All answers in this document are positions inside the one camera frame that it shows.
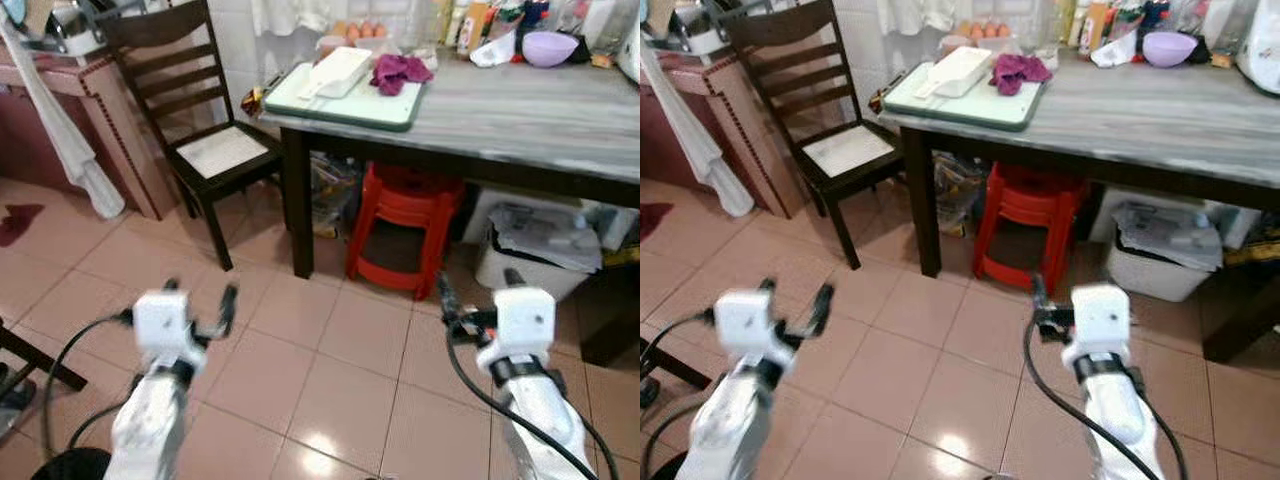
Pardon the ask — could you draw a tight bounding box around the white plastic bin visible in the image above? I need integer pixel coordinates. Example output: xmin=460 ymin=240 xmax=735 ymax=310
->
xmin=474 ymin=200 xmax=603 ymax=302
xmin=1104 ymin=200 xmax=1225 ymax=304

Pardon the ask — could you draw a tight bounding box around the crumpled newspaper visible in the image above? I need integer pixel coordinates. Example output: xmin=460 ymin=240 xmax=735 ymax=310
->
xmin=487 ymin=202 xmax=604 ymax=274
xmin=1111 ymin=202 xmax=1224 ymax=272

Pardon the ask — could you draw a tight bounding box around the red plastic stool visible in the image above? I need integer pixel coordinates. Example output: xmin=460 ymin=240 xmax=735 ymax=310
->
xmin=971 ymin=161 xmax=1092 ymax=294
xmin=344 ymin=161 xmax=467 ymax=302

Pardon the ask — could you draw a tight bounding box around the dark wood furniture leg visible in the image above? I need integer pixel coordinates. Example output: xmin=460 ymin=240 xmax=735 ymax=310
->
xmin=640 ymin=340 xmax=714 ymax=392
xmin=0 ymin=319 xmax=90 ymax=394

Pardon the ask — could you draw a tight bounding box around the dark wood marble-top table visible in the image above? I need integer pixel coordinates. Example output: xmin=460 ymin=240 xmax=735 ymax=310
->
xmin=257 ymin=45 xmax=641 ymax=367
xmin=878 ymin=45 xmax=1280 ymax=364

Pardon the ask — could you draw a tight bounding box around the printed plastic bag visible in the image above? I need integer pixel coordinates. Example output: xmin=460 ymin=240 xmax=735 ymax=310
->
xmin=934 ymin=152 xmax=991 ymax=239
xmin=309 ymin=154 xmax=362 ymax=240

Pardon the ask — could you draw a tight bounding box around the dark wood slat-back chair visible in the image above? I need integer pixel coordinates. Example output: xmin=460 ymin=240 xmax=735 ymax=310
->
xmin=720 ymin=0 xmax=908 ymax=271
xmin=100 ymin=0 xmax=288 ymax=272

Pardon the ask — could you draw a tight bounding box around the green-rimmed white tray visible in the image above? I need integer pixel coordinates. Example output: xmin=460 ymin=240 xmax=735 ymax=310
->
xmin=262 ymin=61 xmax=427 ymax=134
xmin=882 ymin=61 xmax=1049 ymax=134

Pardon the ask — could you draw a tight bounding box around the magenta crumpled cloth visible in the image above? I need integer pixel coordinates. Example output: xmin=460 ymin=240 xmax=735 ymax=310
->
xmin=369 ymin=52 xmax=435 ymax=98
xmin=989 ymin=52 xmax=1054 ymax=98

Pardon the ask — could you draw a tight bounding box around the white crumpled cloth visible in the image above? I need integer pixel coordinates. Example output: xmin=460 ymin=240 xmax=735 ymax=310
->
xmin=1089 ymin=29 xmax=1142 ymax=70
xmin=469 ymin=29 xmax=522 ymax=70

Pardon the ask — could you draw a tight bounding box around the lilac plastic bowl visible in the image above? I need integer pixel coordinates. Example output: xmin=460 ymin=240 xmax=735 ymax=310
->
xmin=1141 ymin=30 xmax=1200 ymax=69
xmin=520 ymin=30 xmax=580 ymax=69

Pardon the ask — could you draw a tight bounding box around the white rectangular box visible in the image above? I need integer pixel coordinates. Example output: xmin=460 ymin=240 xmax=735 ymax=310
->
xmin=296 ymin=46 xmax=374 ymax=102
xmin=914 ymin=46 xmax=995 ymax=100

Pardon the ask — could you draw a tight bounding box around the white kitchen appliance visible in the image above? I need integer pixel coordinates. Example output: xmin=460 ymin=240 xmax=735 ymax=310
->
xmin=614 ymin=18 xmax=641 ymax=83
xmin=1236 ymin=4 xmax=1280 ymax=97

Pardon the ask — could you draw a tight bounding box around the orange-labelled bottle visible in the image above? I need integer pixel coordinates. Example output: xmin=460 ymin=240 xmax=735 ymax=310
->
xmin=1078 ymin=0 xmax=1111 ymax=53
xmin=456 ymin=0 xmax=492 ymax=57

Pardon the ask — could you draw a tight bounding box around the clear container of eggs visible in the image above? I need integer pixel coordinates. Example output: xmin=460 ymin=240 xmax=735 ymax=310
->
xmin=328 ymin=18 xmax=393 ymax=57
xmin=955 ymin=18 xmax=1014 ymax=55

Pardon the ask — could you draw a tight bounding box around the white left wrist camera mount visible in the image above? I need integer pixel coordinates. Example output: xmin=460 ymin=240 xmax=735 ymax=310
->
xmin=713 ymin=289 xmax=787 ymax=367
xmin=132 ymin=289 xmax=207 ymax=367

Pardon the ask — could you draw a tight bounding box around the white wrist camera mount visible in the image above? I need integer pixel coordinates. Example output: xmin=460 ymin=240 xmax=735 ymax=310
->
xmin=132 ymin=289 xmax=207 ymax=367
xmin=713 ymin=289 xmax=787 ymax=367
xmin=1061 ymin=283 xmax=1132 ymax=378
xmin=477 ymin=287 xmax=557 ymax=378

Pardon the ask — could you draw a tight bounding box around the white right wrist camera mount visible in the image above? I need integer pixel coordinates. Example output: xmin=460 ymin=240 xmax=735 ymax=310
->
xmin=477 ymin=287 xmax=557 ymax=378
xmin=1061 ymin=283 xmax=1132 ymax=378

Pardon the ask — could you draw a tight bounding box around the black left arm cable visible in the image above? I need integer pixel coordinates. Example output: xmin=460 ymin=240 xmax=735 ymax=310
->
xmin=640 ymin=312 xmax=717 ymax=480
xmin=38 ymin=312 xmax=137 ymax=463

